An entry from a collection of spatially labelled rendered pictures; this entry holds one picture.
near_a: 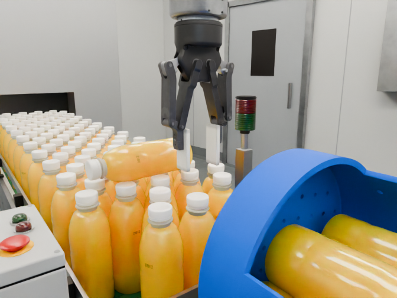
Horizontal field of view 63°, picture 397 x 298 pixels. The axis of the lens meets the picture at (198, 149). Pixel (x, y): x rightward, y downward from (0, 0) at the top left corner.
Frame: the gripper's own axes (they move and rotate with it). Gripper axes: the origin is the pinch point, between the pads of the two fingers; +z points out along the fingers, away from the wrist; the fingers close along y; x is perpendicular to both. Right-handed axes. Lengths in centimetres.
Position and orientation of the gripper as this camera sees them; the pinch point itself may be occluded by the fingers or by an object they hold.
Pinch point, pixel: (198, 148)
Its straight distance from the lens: 54.7
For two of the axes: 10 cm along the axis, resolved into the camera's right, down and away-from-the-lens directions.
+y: 8.0, -1.4, 5.8
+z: 0.0, 9.7, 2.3
